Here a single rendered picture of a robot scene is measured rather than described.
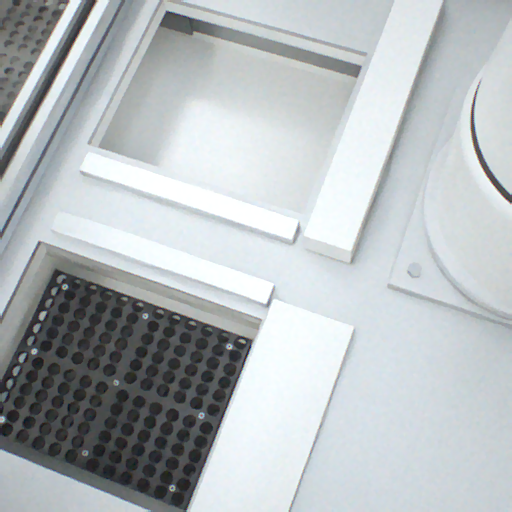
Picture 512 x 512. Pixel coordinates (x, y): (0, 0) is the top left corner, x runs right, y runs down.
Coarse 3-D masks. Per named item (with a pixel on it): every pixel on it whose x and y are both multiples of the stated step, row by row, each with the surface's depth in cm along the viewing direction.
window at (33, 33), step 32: (0, 0) 72; (32, 0) 77; (64, 0) 83; (0, 32) 74; (32, 32) 79; (64, 32) 85; (0, 64) 76; (32, 64) 81; (0, 96) 77; (32, 96) 83; (0, 128) 79; (0, 160) 81
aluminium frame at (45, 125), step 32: (96, 0) 88; (128, 0) 92; (96, 32) 87; (64, 64) 86; (96, 64) 90; (64, 96) 85; (32, 128) 83; (64, 128) 87; (32, 160) 83; (0, 192) 81; (32, 192) 85; (0, 224) 81; (0, 256) 83
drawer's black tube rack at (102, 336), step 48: (96, 288) 87; (48, 336) 85; (96, 336) 85; (144, 336) 85; (192, 336) 84; (240, 336) 84; (48, 384) 86; (96, 384) 83; (144, 384) 85; (192, 384) 82; (0, 432) 82; (48, 432) 84; (96, 432) 81; (144, 432) 84; (192, 432) 81; (144, 480) 82; (192, 480) 79
